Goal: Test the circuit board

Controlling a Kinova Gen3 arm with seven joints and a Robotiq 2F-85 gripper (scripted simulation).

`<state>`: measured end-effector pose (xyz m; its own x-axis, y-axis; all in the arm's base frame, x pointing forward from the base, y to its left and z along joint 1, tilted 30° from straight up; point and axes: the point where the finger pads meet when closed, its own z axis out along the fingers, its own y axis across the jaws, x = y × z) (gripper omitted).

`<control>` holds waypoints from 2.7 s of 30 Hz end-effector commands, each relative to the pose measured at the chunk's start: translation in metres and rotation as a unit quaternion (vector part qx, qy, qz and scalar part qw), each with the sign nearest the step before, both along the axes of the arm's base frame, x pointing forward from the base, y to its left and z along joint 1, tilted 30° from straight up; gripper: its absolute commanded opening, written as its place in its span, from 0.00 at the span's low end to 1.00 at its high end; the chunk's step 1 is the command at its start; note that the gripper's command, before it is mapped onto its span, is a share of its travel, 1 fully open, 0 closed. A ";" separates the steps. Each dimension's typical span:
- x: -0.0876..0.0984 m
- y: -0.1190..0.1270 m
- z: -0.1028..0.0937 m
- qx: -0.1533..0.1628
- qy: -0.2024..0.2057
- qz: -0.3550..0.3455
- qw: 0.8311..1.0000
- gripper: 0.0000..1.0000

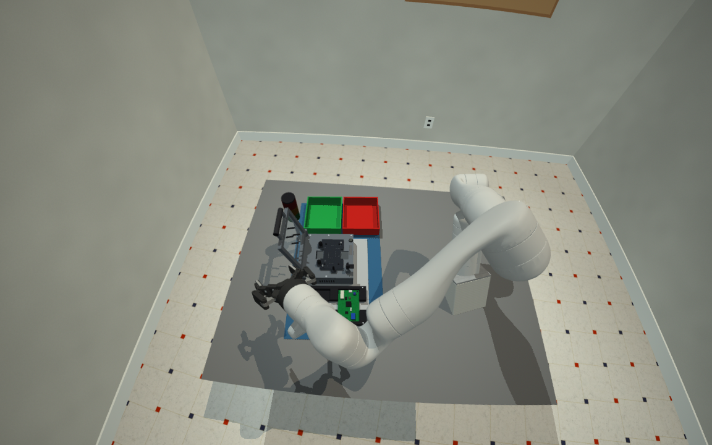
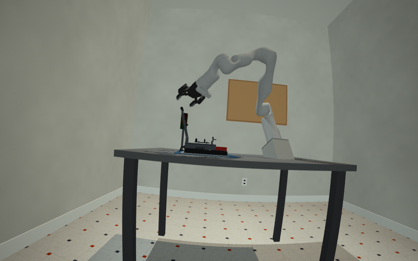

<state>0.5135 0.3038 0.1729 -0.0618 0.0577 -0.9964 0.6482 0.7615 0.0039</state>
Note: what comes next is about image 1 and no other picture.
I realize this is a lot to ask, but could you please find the green bin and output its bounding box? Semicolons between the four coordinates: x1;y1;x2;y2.
303;197;342;234

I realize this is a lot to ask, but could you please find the green circuit board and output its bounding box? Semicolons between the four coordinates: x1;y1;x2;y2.
337;290;359;321

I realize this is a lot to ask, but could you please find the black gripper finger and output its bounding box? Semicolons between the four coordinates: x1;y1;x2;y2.
252;280;284;310
289;265;317;285

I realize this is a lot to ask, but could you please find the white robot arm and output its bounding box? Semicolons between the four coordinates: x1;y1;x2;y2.
283;174;551;369

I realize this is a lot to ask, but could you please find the red bin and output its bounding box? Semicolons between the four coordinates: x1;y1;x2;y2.
342;197;380;235

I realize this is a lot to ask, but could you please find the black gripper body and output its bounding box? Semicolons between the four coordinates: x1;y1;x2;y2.
271;279;308;309

